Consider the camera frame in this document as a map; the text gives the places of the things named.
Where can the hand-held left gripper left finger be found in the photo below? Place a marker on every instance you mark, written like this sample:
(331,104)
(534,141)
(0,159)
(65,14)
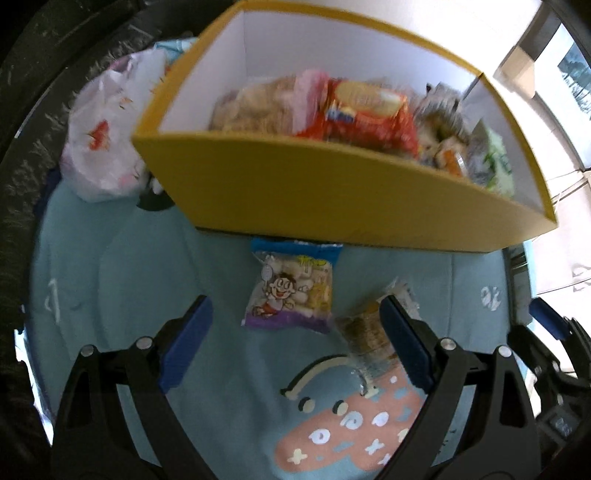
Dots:
(187,341)

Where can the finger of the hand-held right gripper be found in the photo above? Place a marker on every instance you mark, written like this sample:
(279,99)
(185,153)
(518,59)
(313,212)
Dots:
(531,348)
(547,314)

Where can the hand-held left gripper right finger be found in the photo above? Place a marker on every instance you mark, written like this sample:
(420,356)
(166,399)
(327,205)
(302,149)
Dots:
(406,341)

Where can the brown pastry packet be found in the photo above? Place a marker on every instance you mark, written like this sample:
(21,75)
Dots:
(364,330)

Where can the purple cartoon snack packet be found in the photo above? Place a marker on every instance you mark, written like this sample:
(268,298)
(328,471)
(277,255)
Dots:
(291,295)

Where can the green white snack packet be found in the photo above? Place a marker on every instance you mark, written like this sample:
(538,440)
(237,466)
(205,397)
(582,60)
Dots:
(496,166)

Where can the yellow cardboard box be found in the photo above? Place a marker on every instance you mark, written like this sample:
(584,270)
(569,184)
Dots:
(323,198)

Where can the small orange clear packet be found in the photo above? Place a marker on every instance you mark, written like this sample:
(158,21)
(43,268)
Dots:
(450,159)

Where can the clear packet with white label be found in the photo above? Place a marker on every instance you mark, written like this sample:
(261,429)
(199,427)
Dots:
(438,115)

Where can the red biscuit packet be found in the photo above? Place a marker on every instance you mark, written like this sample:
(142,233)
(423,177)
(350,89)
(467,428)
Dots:
(364,115)

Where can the long sesame bar packet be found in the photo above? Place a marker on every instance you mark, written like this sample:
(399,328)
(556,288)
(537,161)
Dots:
(263,108)

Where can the black smartphone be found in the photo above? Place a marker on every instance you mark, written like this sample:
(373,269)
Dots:
(517,277)

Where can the light blue printed cloth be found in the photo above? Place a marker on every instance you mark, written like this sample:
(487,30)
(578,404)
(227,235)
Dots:
(115,277)

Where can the floral tissue pack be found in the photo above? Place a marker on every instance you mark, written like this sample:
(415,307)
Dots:
(101,138)

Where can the framed lotus painting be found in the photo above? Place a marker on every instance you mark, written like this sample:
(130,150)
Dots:
(575,69)

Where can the dark carved wooden furniture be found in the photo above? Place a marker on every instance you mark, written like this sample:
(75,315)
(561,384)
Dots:
(27,115)

